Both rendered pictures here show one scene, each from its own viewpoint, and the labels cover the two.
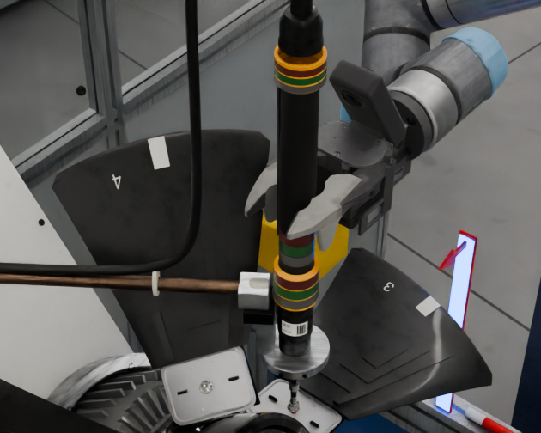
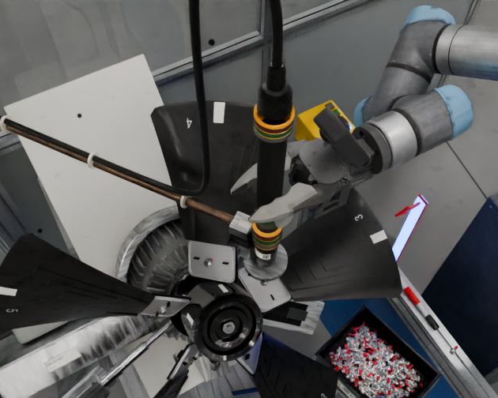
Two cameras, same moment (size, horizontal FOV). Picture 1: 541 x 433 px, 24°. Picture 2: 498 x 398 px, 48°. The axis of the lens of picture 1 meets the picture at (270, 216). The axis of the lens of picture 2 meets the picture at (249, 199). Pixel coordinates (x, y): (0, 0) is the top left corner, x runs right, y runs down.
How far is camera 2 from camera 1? 0.52 m
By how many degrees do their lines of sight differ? 21
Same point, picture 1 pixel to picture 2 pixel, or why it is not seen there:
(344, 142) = (319, 158)
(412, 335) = (359, 254)
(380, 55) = (390, 83)
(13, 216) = (146, 113)
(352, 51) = not seen: hidden behind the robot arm
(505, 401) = (456, 233)
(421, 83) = (395, 126)
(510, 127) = not seen: outside the picture
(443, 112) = (404, 151)
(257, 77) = (367, 29)
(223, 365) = (222, 253)
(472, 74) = (439, 125)
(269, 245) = not seen: hidden behind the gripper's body
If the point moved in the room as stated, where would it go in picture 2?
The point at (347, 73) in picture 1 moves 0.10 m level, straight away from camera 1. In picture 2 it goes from (326, 120) to (355, 65)
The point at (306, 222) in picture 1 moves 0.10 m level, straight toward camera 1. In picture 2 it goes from (264, 215) to (229, 283)
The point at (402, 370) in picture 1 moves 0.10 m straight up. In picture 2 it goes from (342, 276) to (351, 252)
